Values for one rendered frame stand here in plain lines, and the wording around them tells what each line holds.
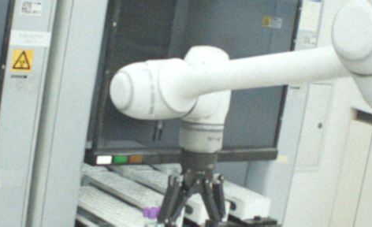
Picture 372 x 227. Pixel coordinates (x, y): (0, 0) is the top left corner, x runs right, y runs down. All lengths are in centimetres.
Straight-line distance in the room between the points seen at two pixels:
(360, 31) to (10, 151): 91
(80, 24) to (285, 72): 53
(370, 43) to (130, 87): 55
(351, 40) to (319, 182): 318
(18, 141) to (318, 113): 255
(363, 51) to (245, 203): 113
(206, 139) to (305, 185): 258
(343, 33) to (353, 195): 322
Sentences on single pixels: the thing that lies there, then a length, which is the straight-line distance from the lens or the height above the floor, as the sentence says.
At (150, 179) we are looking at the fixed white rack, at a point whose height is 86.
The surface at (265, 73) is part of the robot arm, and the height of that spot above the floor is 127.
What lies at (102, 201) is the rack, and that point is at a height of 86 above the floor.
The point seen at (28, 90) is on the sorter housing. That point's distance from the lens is 203.
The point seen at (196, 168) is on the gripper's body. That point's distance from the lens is 195.
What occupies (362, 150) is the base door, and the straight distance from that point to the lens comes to 458.
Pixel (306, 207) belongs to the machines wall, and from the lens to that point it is 455.
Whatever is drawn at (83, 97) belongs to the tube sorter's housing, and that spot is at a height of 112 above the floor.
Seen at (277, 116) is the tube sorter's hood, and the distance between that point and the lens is 252.
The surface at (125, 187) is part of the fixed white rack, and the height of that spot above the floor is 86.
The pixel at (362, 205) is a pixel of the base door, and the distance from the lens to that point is 459.
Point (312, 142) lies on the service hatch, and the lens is 444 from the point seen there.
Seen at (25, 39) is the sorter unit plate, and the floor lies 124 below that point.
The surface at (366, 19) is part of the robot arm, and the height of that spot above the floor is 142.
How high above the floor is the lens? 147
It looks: 12 degrees down
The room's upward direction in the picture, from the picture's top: 9 degrees clockwise
